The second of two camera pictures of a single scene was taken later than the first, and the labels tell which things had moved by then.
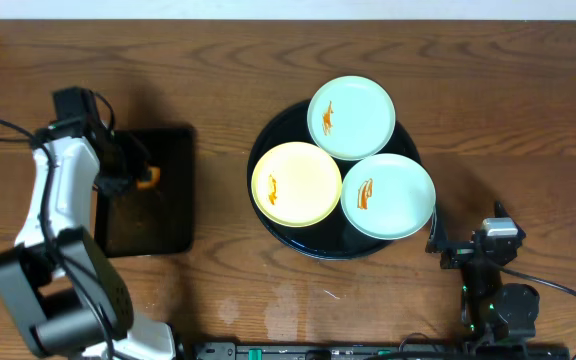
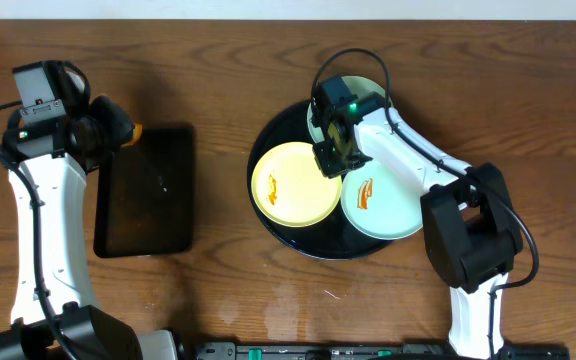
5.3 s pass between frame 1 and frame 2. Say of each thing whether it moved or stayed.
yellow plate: stayed
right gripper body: moved
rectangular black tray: stayed
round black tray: stayed
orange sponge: moved
